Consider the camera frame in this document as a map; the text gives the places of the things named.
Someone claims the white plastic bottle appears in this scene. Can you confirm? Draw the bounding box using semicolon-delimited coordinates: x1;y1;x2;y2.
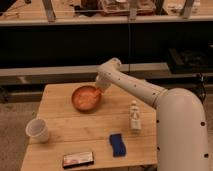
130;100;141;131

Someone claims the wooden table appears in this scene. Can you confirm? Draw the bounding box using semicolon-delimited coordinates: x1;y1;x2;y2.
21;83;157;171

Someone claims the orange ceramic bowl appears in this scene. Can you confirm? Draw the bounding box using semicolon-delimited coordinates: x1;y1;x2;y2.
71;85;102;112

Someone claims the long metal shelf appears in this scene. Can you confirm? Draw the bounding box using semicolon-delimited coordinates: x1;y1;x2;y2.
0;62;213;86

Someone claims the blue sponge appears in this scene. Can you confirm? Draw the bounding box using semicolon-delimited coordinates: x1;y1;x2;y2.
109;134;126;157

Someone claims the black equipment case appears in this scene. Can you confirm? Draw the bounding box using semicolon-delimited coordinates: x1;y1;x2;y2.
166;48;213;74

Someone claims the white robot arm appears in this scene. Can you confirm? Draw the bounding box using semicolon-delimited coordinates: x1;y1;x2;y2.
96;58;210;171

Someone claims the white plastic cup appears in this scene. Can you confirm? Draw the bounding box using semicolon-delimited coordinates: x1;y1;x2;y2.
25;118;50;143

